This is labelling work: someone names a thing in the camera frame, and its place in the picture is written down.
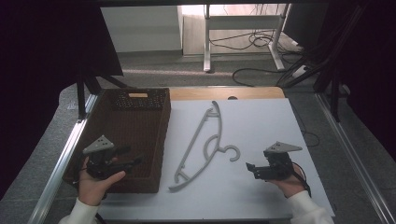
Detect dark curtain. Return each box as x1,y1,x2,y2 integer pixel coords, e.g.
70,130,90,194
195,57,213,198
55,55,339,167
281,0,396,162
0,0,125,200

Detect tangled black floor cables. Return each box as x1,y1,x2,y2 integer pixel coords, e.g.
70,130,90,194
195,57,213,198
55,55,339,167
208,29,283,52

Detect brown woven basket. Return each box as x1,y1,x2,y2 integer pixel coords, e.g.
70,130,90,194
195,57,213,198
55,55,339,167
63,87,173,194

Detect white board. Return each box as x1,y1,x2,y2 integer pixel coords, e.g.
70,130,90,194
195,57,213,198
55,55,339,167
98,97,336,222

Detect long black floor cable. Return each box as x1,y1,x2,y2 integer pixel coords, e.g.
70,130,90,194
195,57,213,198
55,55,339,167
231,66,289,88

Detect white metal desk frame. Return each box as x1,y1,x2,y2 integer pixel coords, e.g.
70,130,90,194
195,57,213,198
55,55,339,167
203,3,293,73

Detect white power strip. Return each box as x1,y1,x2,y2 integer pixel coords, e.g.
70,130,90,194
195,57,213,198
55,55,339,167
291,64,308,79

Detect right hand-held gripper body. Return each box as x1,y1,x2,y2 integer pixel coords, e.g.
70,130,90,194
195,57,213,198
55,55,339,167
252,141,304,182

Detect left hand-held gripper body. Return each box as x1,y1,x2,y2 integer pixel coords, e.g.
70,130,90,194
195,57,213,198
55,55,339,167
81,134,126,181

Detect person's left hand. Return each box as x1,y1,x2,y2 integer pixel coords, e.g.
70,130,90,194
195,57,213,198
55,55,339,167
77,156,127,207

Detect grey plastic clothes hanger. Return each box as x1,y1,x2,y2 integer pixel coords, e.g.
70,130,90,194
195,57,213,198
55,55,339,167
168,100,242,192

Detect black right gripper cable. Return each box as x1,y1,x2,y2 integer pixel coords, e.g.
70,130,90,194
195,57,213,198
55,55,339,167
291,161,313,199

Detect white cabinet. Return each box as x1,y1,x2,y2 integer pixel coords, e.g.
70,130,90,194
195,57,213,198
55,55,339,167
100,5,185,54

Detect black metal stand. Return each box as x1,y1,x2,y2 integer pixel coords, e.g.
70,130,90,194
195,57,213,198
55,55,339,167
75,66,129,121
276,3,370,123

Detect thin black cable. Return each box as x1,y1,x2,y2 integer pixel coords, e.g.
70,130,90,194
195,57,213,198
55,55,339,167
290,102,321,148

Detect wooden table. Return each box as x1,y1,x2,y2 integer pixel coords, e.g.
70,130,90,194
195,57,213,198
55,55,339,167
169,86,286,102

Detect aluminium rail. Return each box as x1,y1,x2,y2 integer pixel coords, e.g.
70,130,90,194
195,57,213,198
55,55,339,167
313,91,396,224
27,92,105,224

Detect person's right hand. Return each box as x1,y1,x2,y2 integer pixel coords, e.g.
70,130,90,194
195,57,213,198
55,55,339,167
266,163,308,199

